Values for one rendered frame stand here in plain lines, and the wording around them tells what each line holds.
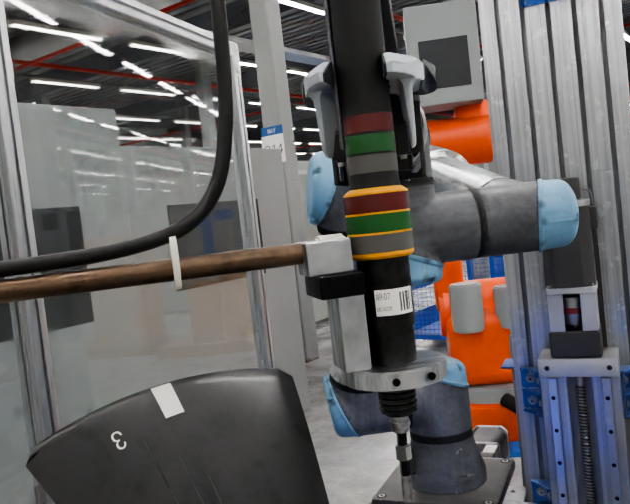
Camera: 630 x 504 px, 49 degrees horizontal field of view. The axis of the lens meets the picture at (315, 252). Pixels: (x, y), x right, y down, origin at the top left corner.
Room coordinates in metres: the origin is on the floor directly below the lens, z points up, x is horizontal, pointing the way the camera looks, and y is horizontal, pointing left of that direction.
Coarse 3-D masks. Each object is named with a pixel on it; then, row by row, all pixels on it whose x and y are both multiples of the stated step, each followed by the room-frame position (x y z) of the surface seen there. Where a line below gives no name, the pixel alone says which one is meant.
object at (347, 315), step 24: (336, 240) 0.44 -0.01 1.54; (312, 264) 0.43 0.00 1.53; (336, 264) 0.44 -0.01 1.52; (312, 288) 0.45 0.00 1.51; (336, 288) 0.43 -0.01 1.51; (360, 288) 0.43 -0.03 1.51; (336, 312) 0.44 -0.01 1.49; (360, 312) 0.44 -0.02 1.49; (336, 336) 0.45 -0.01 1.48; (360, 336) 0.44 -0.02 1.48; (336, 360) 0.45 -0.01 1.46; (360, 360) 0.44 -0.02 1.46; (432, 360) 0.44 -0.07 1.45; (360, 384) 0.43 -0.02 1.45; (384, 384) 0.43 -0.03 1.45; (408, 384) 0.42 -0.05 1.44
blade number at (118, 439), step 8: (120, 424) 0.53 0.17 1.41; (104, 432) 0.52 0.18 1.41; (112, 432) 0.53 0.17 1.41; (120, 432) 0.53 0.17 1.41; (128, 432) 0.53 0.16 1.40; (104, 440) 0.52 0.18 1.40; (112, 440) 0.52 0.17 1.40; (120, 440) 0.52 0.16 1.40; (128, 440) 0.52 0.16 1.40; (112, 448) 0.52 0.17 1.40; (120, 448) 0.52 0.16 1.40; (128, 448) 0.52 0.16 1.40; (136, 448) 0.52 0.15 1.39; (120, 456) 0.51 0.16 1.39
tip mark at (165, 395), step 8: (168, 384) 0.57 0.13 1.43; (152, 392) 0.56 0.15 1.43; (160, 392) 0.56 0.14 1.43; (168, 392) 0.56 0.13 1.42; (160, 400) 0.56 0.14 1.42; (168, 400) 0.56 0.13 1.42; (176, 400) 0.56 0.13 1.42; (168, 408) 0.55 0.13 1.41; (176, 408) 0.55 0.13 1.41; (168, 416) 0.55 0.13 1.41
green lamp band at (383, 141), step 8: (352, 136) 0.45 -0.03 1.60; (360, 136) 0.44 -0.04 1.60; (368, 136) 0.44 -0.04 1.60; (376, 136) 0.44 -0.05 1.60; (384, 136) 0.44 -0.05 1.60; (392, 136) 0.45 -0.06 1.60; (352, 144) 0.45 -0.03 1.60; (360, 144) 0.44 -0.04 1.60; (368, 144) 0.44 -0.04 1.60; (376, 144) 0.44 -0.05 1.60; (384, 144) 0.44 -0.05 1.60; (392, 144) 0.45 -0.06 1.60; (352, 152) 0.45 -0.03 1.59; (360, 152) 0.44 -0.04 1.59
